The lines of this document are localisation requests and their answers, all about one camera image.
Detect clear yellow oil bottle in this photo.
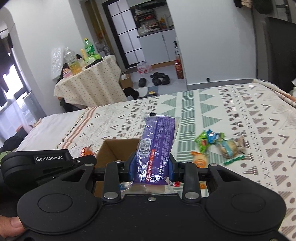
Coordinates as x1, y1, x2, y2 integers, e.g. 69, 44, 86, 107
63, 47, 82, 75

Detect blue small snack packet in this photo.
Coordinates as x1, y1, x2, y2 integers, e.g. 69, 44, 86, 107
119, 182, 133, 192

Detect round table with dotted cloth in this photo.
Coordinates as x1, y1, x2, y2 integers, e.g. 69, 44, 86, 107
54, 55, 127, 107

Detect purple snack packet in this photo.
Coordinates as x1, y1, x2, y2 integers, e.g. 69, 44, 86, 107
133, 113, 181, 185

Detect white kitchen cabinet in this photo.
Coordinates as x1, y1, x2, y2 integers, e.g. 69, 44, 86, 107
138, 28, 177, 65

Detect green soda bottle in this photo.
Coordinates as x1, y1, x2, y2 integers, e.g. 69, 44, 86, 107
84, 38, 101, 60

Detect round cookie clear packet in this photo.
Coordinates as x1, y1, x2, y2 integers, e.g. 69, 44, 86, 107
218, 137, 246, 159

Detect red drink bottle on floor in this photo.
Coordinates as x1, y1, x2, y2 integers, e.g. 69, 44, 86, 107
175, 59, 184, 79

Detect brown cardboard box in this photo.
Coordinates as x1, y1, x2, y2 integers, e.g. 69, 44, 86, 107
93, 138, 139, 202

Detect person's left hand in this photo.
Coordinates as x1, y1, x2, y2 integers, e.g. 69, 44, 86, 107
0, 216, 25, 238

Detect blue green candy packet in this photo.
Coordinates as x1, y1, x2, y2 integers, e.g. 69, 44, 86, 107
206, 130, 225, 145

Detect black slippers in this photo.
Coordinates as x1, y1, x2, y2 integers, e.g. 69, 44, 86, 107
138, 72, 170, 87

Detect orange biscuit packet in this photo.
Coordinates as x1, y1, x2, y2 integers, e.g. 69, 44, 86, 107
191, 151, 208, 168

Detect green snack packet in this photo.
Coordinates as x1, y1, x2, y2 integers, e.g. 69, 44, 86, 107
195, 131, 209, 154

